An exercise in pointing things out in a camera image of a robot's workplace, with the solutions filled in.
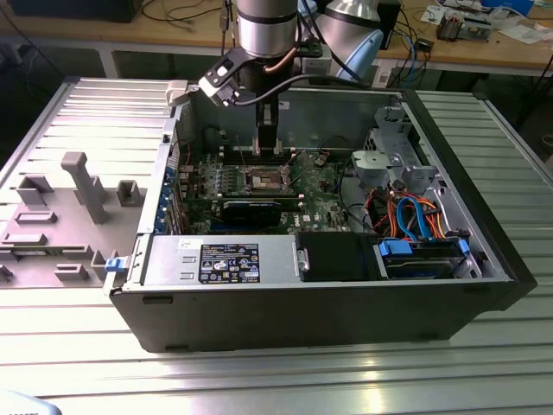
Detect silver green CPU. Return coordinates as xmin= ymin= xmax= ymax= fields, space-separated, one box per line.
xmin=252 ymin=140 xmax=285 ymax=157

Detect metal locking lever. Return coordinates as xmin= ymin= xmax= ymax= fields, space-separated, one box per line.
xmin=291 ymin=169 xmax=314 ymax=194
xmin=237 ymin=132 xmax=250 ymax=169

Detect metal socket cover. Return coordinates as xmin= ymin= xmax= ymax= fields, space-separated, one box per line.
xmin=280 ymin=150 xmax=313 ymax=194

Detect CPU socket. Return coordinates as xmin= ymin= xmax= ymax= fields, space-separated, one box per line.
xmin=242 ymin=165 xmax=289 ymax=195

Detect black rear fan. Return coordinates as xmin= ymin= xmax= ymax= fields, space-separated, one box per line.
xmin=200 ymin=124 xmax=226 ymax=152

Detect pale grey case latch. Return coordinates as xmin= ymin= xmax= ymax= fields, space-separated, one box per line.
xmin=165 ymin=80 xmax=192 ymax=108

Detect wooden desk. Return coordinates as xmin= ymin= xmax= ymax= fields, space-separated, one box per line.
xmin=0 ymin=0 xmax=553 ymax=79

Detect white printed sheet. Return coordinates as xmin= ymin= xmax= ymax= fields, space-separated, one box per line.
xmin=372 ymin=60 xmax=393 ymax=87

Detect silver drive cage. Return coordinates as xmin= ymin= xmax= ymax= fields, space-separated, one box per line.
xmin=369 ymin=105 xmax=448 ymax=191

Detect black graphics card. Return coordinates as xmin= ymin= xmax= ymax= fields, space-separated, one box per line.
xmin=221 ymin=198 xmax=283 ymax=227

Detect green motherboard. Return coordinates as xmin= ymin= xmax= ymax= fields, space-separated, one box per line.
xmin=179 ymin=149 xmax=368 ymax=237

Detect black tower box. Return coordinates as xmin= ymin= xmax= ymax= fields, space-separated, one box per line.
xmin=376 ymin=0 xmax=403 ymax=52

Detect white paper sheet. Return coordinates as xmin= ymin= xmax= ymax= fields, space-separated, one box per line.
xmin=421 ymin=3 xmax=446 ymax=25

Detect copper coil component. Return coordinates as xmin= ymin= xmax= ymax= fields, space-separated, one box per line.
xmin=435 ymin=11 xmax=462 ymax=43

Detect silver power supply unit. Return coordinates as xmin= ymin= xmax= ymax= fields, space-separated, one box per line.
xmin=140 ymin=234 xmax=310 ymax=287

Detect black monitor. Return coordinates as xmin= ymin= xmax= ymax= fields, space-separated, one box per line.
xmin=7 ymin=0 xmax=140 ymax=23

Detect hard disk in blue carrier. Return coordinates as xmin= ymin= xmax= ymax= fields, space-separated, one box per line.
xmin=372 ymin=238 xmax=472 ymax=281

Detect grey electronic device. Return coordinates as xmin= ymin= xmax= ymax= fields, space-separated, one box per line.
xmin=458 ymin=15 xmax=493 ymax=43

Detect grey parts rack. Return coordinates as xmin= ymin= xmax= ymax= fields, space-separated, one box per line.
xmin=0 ymin=150 xmax=148 ymax=290

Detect blue plastic latch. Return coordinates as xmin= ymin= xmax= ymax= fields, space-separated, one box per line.
xmin=105 ymin=256 xmax=130 ymax=275

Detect black PC case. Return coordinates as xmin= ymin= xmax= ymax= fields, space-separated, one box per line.
xmin=103 ymin=80 xmax=539 ymax=354

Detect blue box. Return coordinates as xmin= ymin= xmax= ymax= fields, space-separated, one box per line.
xmin=480 ymin=0 xmax=536 ymax=14

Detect white papers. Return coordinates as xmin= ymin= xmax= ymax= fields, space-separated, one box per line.
xmin=499 ymin=19 xmax=553 ymax=45

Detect pale grey device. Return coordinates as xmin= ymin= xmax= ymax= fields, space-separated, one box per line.
xmin=0 ymin=388 xmax=60 ymax=415

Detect copper coloured hose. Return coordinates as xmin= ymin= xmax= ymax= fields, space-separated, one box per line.
xmin=264 ymin=46 xmax=297 ymax=73

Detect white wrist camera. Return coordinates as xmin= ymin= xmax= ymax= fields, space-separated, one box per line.
xmin=301 ymin=54 xmax=334 ymax=75
xmin=197 ymin=55 xmax=244 ymax=107

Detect black camera cable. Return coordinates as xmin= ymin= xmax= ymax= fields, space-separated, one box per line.
xmin=228 ymin=73 xmax=377 ymax=107

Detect thin black wire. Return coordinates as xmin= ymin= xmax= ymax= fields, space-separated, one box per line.
xmin=320 ymin=135 xmax=356 ymax=153

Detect silver metal bracket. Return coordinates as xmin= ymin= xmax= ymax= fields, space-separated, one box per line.
xmin=350 ymin=150 xmax=390 ymax=188

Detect black sleeved wire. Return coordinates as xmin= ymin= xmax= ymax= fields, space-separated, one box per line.
xmin=338 ymin=160 xmax=377 ymax=233

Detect blue hanging cable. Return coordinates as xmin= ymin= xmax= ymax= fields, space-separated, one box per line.
xmin=408 ymin=41 xmax=423 ymax=86

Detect blue wire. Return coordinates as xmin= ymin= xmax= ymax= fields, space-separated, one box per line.
xmin=395 ymin=195 xmax=435 ymax=241

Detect orange wire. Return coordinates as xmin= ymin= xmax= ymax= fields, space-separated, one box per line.
xmin=414 ymin=197 xmax=447 ymax=239

